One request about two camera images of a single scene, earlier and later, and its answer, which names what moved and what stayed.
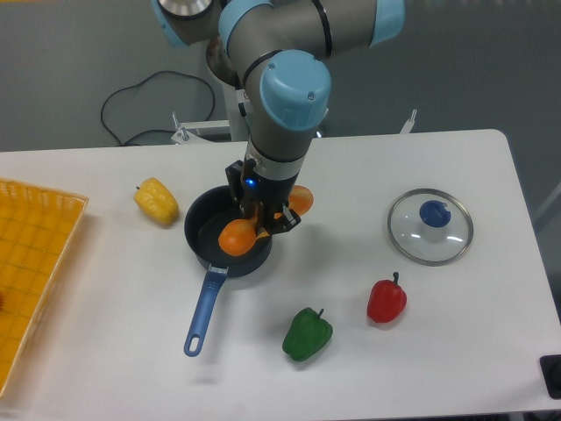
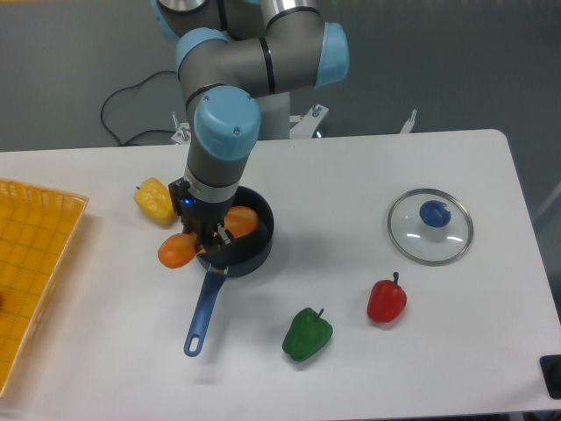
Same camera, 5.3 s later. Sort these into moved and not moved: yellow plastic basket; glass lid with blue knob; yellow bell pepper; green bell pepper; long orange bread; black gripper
Moved: black gripper; long orange bread
Not moved: yellow plastic basket; yellow bell pepper; green bell pepper; glass lid with blue knob
